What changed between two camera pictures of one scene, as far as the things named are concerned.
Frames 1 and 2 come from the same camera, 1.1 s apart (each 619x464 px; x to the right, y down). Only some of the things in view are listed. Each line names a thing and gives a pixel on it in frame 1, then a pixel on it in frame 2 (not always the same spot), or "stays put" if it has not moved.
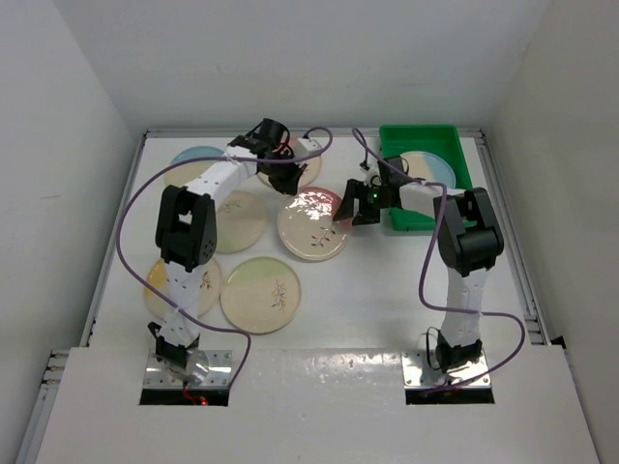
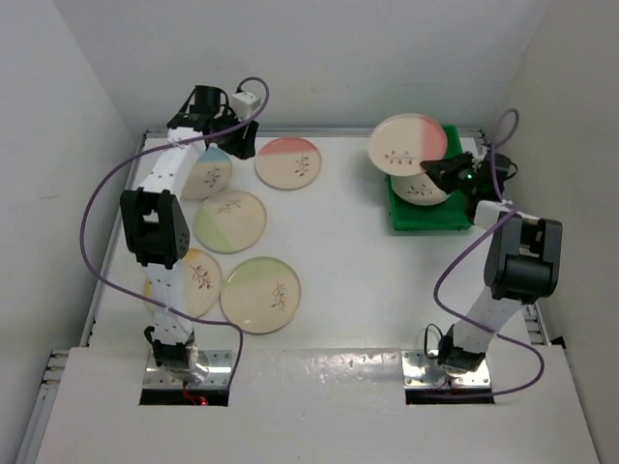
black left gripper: x=289 y=185 → x=243 y=148
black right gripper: x=357 y=190 → x=442 y=171
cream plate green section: x=242 y=221 stays put
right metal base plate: x=420 y=369 stays put
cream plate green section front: x=260 y=295 stays put
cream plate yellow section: x=209 y=293 stays put
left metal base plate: x=220 y=373 stays put
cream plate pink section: x=306 y=224 → x=399 y=143
